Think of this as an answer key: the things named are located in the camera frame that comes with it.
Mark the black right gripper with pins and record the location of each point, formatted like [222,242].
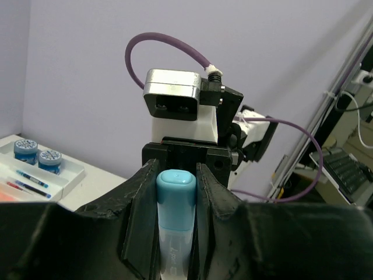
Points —
[184,154]

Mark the blue highlighter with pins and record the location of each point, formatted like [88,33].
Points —
[175,251]

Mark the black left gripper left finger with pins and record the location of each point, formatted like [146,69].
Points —
[112,237]

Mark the blue pen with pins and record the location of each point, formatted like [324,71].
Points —
[30,188]

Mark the white compartment tray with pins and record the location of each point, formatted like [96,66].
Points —
[59,185]

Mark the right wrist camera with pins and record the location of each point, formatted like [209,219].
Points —
[183,105]

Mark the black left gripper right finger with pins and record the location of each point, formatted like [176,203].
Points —
[236,239]

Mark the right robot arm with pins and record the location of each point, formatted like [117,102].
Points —
[243,132]

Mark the orange highlighter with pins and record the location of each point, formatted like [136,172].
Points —
[4,197]

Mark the red pen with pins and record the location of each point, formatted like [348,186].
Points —
[15,186]

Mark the teal pen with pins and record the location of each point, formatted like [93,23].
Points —
[31,178]

